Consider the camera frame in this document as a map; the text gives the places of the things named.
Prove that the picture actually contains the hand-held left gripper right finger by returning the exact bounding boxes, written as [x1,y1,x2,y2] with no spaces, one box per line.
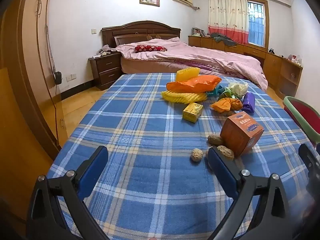
[207,146,290,240]

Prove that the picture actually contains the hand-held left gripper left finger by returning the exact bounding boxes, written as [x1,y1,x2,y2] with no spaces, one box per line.
[26,145,110,240]

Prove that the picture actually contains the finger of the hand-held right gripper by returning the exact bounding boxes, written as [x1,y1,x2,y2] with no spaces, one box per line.
[298,144,320,180]

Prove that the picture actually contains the small round peanut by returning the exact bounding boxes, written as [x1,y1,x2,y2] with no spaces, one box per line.
[190,149,202,162]

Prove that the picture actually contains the orange brown carton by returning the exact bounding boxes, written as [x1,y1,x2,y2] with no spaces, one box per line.
[220,112,265,157]

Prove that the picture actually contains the green rimmed red bin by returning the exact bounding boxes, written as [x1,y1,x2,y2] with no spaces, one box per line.
[283,96,320,147]

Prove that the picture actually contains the small yellow box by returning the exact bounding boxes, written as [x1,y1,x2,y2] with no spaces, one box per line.
[182,102,204,123]

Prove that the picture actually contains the orange wrapper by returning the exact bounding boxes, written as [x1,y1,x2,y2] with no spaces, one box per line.
[210,97,243,112]

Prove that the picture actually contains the purple wrapper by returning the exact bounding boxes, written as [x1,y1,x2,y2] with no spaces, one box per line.
[241,92,255,113]

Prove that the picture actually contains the green snack packet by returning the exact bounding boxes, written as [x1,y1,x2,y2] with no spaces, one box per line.
[217,87,237,102]

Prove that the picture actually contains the teal and white box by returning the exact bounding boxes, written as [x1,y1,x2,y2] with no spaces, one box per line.
[206,84,225,96]

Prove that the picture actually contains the yellow foam net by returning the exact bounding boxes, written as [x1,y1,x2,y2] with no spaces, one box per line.
[176,67,201,82]
[161,91,207,105]

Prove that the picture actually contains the white foam net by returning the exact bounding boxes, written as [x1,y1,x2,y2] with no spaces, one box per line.
[226,82,248,98]

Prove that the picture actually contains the orange plastic bag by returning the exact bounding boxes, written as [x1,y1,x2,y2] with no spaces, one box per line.
[166,76,222,94]

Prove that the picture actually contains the blue plaid cloth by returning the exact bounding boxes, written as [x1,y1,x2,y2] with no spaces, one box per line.
[46,72,318,240]

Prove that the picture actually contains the dark wooden nightstand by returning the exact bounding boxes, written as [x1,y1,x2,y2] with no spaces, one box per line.
[88,52,123,90]

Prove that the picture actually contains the small bottles and jars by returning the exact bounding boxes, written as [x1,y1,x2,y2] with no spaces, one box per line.
[287,54,302,66]

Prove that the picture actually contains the light wooden cabinet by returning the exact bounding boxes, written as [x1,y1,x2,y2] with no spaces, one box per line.
[188,35,303,98]

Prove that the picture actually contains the grey cloth on nightstand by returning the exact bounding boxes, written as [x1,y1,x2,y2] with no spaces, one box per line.
[96,44,113,55]

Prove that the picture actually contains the pink blanket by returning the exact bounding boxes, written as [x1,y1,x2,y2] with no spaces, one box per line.
[115,37,268,90]

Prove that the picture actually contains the red floral pillow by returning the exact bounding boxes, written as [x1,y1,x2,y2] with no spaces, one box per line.
[135,44,167,53]

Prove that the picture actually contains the grey clothes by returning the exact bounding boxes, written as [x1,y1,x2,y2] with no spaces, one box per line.
[210,32,237,46]

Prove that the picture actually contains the brown wooden wardrobe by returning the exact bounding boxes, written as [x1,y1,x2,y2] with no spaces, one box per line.
[0,0,65,230]

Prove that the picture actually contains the dark wooden bed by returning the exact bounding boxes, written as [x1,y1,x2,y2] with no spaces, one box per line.
[101,21,268,90]

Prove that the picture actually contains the window with bars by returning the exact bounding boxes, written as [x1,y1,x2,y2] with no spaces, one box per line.
[247,1,266,47]

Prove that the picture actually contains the cream and red curtain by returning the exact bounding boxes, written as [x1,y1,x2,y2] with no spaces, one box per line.
[208,0,249,45]

